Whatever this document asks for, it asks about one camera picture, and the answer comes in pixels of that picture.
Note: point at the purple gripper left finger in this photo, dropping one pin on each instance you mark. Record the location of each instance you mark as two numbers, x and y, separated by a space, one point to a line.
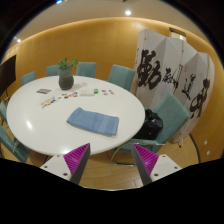
69 166

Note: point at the grey plant pot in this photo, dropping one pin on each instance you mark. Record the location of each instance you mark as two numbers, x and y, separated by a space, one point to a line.
66 79

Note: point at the teal chair far middle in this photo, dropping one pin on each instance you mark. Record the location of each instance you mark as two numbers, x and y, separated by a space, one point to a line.
86 69

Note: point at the black bag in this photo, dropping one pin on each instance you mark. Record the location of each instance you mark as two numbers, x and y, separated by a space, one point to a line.
151 127

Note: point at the teal chair far right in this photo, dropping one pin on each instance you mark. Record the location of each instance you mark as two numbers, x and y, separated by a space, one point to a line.
121 76

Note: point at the teal chair far left-middle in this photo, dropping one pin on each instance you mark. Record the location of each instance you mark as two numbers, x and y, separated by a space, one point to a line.
52 70

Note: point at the green plant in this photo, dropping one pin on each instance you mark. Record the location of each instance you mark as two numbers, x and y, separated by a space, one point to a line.
65 63

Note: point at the teal chair left edge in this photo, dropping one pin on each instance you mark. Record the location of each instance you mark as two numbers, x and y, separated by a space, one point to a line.
3 111

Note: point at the grey card on table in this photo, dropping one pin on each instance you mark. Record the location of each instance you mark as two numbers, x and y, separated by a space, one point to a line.
44 91

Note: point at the green small block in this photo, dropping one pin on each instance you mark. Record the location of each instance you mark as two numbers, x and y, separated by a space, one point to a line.
96 90

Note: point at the clear plastic box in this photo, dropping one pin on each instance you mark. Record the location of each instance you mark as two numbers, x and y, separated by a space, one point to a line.
86 92

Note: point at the round white table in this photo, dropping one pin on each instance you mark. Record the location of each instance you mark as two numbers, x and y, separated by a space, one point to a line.
38 114

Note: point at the teal chair with bag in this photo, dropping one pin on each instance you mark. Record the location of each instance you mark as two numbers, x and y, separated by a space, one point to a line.
174 116

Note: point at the teal chair near left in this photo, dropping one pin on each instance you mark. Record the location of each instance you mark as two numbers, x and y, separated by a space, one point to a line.
12 148

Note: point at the folded blue towel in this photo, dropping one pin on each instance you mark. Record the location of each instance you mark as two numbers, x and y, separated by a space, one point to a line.
94 122

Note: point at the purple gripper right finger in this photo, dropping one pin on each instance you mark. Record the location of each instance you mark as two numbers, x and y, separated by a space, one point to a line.
151 166

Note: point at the row of coloured tokens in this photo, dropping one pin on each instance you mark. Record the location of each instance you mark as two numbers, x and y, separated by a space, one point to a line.
55 99

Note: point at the black wall screen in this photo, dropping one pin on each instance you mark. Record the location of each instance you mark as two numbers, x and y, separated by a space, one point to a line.
7 73

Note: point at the white calligraphy folding screen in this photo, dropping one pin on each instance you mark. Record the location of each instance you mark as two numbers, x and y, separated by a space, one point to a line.
165 64

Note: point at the teal chair far left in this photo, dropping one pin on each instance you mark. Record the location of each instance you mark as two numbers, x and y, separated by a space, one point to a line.
27 78

